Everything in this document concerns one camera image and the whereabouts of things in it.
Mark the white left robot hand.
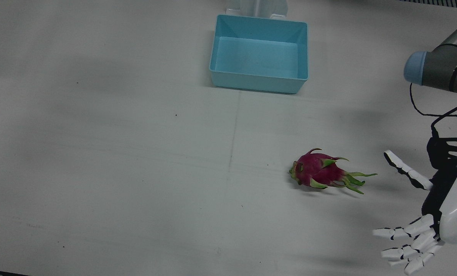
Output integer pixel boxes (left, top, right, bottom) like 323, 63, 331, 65
373, 138, 457, 274

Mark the pink dragon fruit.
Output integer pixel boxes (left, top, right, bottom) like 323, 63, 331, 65
289, 148, 378, 195

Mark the light blue plastic bin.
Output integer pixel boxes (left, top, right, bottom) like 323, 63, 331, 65
210, 15, 309, 94

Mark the white stand base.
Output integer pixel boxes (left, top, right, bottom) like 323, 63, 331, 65
226, 0, 289, 20

